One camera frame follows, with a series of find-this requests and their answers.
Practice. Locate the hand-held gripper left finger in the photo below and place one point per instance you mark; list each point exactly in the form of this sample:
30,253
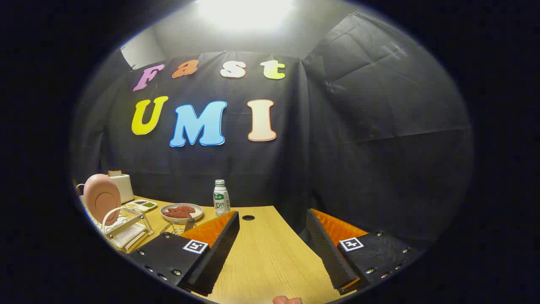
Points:
215,253

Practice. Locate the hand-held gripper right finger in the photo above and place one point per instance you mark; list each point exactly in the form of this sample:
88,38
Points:
329,253

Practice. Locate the pink plate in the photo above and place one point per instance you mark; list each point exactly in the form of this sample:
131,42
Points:
101,196

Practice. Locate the beige round plate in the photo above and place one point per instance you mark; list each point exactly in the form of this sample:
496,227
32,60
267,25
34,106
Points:
198,210

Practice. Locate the white divided dish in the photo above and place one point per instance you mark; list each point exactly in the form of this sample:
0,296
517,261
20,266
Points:
141,207

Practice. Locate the white drink bottle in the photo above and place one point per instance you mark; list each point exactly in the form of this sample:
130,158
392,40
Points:
221,202

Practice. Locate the red meat piece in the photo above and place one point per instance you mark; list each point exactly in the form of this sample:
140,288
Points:
183,209
177,215

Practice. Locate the white drip tray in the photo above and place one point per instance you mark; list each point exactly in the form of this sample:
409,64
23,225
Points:
126,237

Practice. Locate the white toaster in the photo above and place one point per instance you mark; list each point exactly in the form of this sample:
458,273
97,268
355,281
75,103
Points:
125,188

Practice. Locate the brown toast slice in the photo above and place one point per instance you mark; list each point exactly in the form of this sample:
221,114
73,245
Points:
114,173

